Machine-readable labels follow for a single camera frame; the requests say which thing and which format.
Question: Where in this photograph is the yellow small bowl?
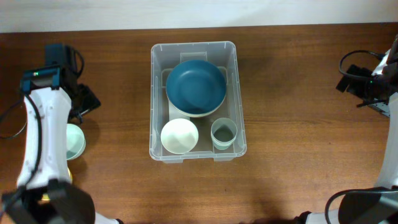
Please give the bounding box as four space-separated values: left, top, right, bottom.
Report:
41 169 73 202

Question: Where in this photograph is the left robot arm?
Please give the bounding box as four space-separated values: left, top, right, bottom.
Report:
2 65 121 224

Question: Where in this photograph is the cream plastic cup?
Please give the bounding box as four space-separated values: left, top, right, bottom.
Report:
212 136 236 147

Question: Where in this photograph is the beige bowl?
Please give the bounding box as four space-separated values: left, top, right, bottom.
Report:
168 98 226 118

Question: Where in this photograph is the grey plastic cup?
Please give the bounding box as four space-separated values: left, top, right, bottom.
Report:
211 118 238 141

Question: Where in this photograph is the mint green small bowl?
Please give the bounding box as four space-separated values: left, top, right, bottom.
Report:
67 124 86 161

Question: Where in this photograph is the white small bowl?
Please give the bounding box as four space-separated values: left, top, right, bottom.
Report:
160 118 199 154

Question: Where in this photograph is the dark blue bowl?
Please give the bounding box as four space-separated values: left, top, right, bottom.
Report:
165 60 227 116

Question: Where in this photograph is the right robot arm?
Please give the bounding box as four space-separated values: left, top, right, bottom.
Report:
294 41 397 224

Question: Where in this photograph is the mint green plastic cup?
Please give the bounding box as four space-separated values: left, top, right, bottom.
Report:
213 142 233 151

